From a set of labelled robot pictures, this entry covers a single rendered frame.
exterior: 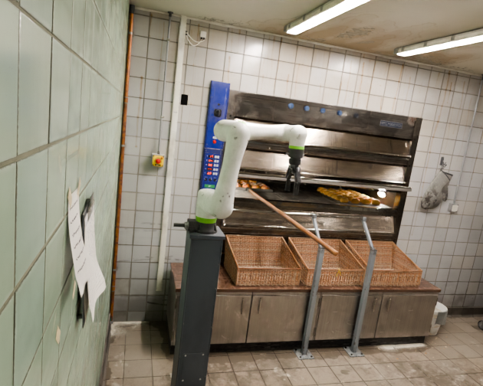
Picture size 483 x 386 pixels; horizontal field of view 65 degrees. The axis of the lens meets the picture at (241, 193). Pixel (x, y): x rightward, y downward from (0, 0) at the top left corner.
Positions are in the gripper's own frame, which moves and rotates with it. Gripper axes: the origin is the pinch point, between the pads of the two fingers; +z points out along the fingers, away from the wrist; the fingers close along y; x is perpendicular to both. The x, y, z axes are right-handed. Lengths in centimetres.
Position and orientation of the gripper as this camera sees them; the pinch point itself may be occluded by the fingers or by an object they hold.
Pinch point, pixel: (291, 191)
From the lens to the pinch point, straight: 237.1
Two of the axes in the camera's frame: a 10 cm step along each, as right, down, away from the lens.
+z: -0.9, 9.8, 1.8
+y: 2.5, 2.0, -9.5
